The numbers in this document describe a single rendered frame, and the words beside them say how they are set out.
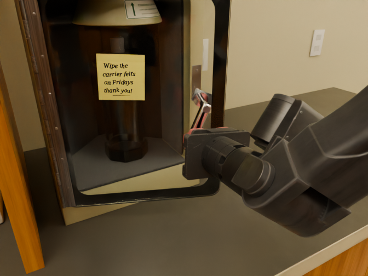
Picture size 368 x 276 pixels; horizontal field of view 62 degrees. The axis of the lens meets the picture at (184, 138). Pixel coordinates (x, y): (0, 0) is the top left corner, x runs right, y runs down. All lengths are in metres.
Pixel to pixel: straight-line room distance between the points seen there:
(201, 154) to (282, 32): 1.04
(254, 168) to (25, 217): 0.38
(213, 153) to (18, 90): 0.72
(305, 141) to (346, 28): 1.48
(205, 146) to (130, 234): 0.29
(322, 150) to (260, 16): 1.08
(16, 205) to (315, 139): 0.43
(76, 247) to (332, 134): 0.50
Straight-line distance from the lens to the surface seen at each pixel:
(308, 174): 0.27
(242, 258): 0.60
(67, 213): 0.68
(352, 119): 0.28
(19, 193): 0.53
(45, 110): 0.56
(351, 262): 0.89
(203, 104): 0.50
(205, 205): 0.70
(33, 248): 0.60
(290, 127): 0.34
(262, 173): 0.28
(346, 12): 1.72
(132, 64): 0.52
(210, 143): 0.42
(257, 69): 1.36
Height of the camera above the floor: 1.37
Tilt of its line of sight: 25 degrees down
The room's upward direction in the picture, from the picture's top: straight up
